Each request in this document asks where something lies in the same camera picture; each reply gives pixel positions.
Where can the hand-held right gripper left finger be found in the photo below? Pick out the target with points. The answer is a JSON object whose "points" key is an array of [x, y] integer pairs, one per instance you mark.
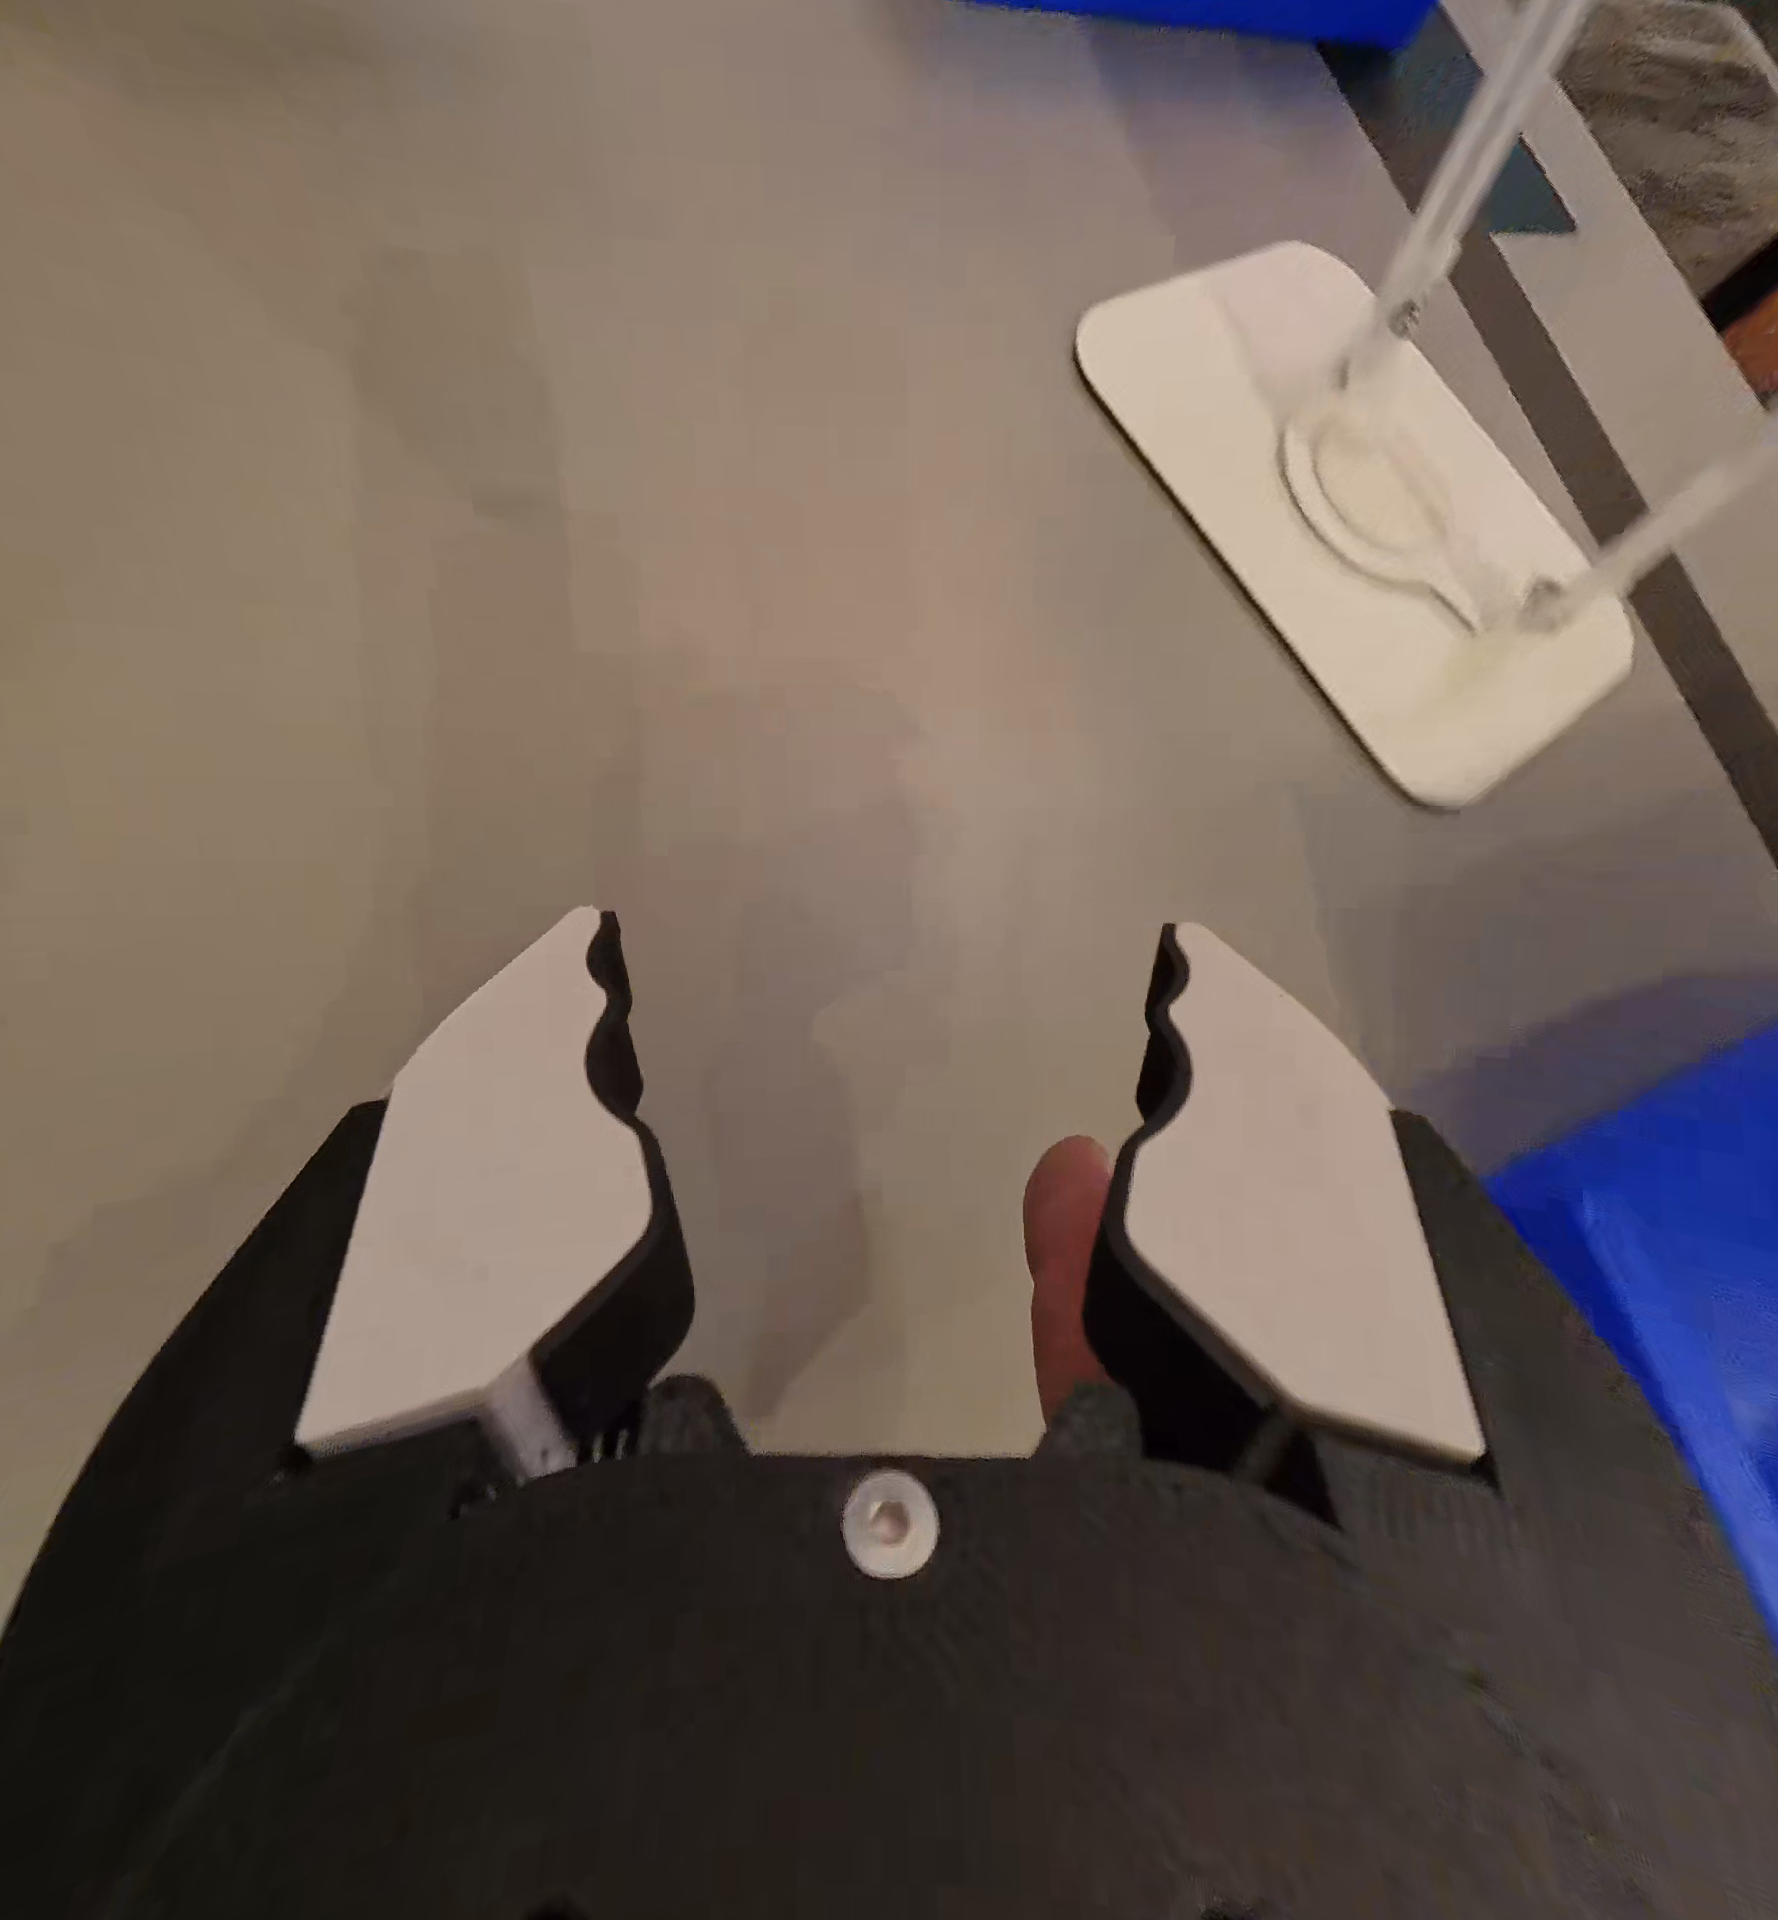
{"points": [[484, 1199]]}

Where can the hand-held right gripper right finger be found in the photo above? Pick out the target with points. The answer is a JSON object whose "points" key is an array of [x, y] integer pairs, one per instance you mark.
{"points": [[1279, 1229]]}

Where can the blue plastic bin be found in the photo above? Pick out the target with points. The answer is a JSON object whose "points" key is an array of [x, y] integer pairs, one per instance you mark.
{"points": [[1279, 18], [1699, 1229]]}

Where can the person's right hand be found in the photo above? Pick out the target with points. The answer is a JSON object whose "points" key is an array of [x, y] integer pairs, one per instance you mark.
{"points": [[1058, 1261]]}

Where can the white wooden book stand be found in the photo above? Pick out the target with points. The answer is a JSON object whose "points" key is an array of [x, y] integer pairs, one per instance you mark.
{"points": [[1205, 389]]}

